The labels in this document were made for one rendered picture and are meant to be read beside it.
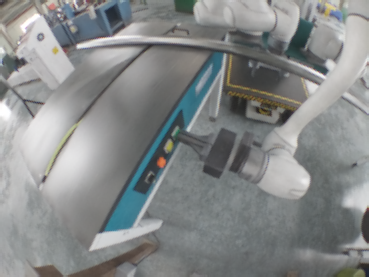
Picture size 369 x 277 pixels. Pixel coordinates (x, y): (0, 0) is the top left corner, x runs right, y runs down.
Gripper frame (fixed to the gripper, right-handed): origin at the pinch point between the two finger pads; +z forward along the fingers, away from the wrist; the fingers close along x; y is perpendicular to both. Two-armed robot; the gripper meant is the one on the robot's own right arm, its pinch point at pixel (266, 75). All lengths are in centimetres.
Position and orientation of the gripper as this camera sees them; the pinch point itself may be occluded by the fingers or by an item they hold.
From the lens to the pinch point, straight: 79.7
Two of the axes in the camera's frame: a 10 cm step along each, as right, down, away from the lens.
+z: 0.8, 4.5, 8.9
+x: -9.6, -2.0, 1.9
